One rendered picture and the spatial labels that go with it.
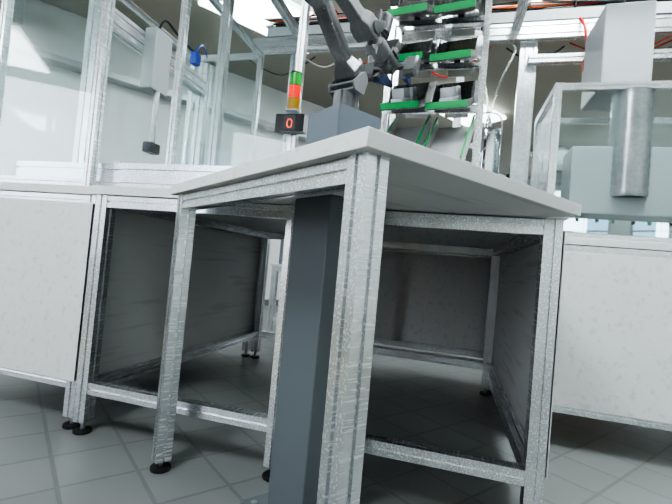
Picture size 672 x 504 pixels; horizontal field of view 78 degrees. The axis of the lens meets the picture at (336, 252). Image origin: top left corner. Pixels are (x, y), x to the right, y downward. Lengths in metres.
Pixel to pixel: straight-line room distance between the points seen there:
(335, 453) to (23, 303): 1.49
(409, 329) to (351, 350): 2.36
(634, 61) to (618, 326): 1.16
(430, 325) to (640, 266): 1.39
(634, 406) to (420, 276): 1.44
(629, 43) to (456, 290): 1.60
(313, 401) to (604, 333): 1.31
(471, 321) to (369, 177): 2.40
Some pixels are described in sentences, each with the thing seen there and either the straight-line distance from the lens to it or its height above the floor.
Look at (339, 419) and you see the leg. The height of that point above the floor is 0.44.
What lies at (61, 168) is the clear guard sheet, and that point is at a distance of 1.91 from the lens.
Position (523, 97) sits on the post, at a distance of 2.72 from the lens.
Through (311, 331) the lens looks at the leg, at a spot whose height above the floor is 0.49.
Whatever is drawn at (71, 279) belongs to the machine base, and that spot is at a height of 0.52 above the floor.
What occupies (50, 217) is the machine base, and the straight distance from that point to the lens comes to 1.86.
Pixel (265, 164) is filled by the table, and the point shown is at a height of 0.84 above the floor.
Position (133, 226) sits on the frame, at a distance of 1.84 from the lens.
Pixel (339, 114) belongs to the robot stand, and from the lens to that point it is 1.08.
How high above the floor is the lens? 0.66
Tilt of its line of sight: 2 degrees up
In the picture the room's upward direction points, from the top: 5 degrees clockwise
